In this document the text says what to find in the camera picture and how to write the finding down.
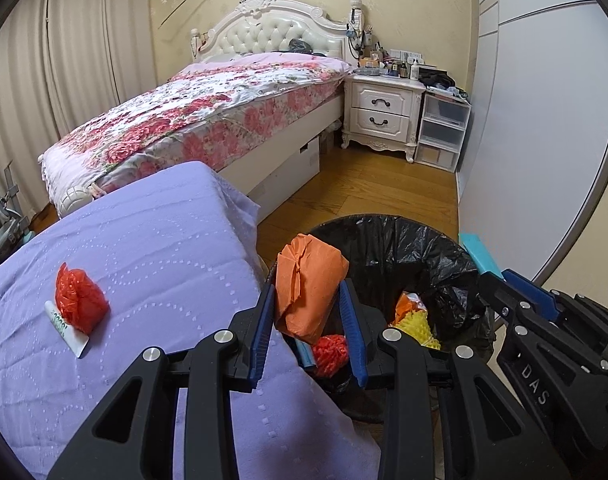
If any purple embossed cloth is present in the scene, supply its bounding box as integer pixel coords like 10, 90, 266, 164
0, 160, 385, 480

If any yellow foam fruit net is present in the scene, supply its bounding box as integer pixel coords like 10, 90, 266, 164
391, 310, 442, 351

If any white under-bed storage box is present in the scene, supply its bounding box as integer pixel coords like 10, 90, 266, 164
249, 136, 321, 213

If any pile of dark clothes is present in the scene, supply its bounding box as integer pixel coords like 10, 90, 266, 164
419, 66, 469, 97

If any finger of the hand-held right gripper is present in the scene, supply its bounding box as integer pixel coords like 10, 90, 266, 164
501, 269, 608, 361
478, 271, 608, 372

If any teal box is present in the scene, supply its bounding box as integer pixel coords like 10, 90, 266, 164
458, 232, 504, 277

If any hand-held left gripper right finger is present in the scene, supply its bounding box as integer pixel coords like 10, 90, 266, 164
338, 280, 572, 480

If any orange paper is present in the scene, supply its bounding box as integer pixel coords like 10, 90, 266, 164
275, 233, 351, 345

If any large red foam net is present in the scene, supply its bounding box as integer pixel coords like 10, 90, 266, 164
54, 262, 110, 336

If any clear plastic drawer unit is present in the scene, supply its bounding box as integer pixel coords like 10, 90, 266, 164
414, 91, 472, 173

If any pink floral blanket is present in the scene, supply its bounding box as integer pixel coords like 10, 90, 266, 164
39, 51, 352, 196

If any white tufted bed frame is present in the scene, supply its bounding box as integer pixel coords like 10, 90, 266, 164
38, 0, 357, 211

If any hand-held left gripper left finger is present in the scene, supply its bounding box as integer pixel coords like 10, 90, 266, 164
46, 282, 277, 480

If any teal plastic strip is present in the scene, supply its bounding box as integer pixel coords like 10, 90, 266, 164
295, 337, 317, 372

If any orange plastic bag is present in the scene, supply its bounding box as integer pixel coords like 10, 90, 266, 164
394, 291, 429, 326

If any cluster of small bottles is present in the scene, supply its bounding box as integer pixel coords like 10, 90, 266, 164
356, 40, 425, 81

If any small red foam net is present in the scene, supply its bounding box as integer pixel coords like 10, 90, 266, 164
311, 335, 349, 380

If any white label card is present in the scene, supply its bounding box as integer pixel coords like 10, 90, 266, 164
44, 300, 91, 359

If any white bedside lamp device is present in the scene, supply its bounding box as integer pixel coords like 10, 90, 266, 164
348, 0, 365, 36

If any black trash bin with liner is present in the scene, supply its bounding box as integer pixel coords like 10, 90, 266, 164
264, 214, 495, 423

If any white sliding wardrobe door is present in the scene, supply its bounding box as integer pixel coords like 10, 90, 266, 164
454, 0, 608, 291

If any white two-drawer nightstand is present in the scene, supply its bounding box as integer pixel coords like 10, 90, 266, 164
340, 72, 427, 163

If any beige curtain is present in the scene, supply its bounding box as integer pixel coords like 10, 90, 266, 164
0, 0, 159, 221

